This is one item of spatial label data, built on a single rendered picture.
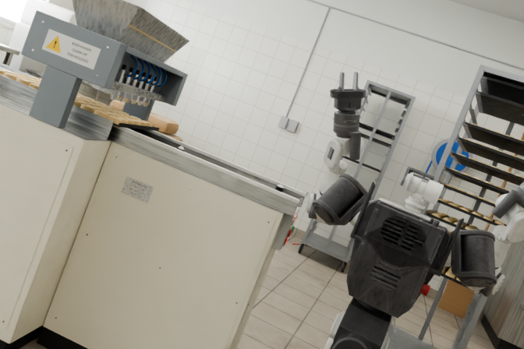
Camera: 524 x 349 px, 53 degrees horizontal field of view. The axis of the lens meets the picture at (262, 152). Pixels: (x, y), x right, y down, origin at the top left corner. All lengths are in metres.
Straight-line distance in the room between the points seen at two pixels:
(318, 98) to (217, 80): 1.24
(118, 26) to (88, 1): 0.14
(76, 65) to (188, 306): 0.92
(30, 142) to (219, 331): 0.93
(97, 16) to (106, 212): 0.70
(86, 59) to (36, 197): 0.49
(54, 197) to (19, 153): 0.20
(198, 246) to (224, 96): 4.44
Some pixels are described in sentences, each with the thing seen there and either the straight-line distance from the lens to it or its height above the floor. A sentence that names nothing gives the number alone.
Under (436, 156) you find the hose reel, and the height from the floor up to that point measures 1.39.
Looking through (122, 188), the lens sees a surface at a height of 0.69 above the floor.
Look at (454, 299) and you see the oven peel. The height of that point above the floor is 0.14.
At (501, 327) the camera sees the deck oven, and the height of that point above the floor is 0.21.
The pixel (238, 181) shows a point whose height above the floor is 0.88.
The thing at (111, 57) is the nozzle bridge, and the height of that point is 1.12.
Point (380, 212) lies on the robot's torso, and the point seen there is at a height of 1.00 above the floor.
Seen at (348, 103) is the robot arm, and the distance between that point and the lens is 1.81.
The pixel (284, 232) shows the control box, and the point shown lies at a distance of 1.89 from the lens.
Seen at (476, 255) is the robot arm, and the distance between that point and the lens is 1.67.
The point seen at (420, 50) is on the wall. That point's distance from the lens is 5.99.
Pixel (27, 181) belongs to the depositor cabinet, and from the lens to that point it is 1.95.
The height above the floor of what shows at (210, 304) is 0.44.
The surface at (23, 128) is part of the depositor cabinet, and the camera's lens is 1.95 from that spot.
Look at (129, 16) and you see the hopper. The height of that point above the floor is 1.28.
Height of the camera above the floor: 1.12
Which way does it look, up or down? 4 degrees down
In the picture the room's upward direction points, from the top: 22 degrees clockwise
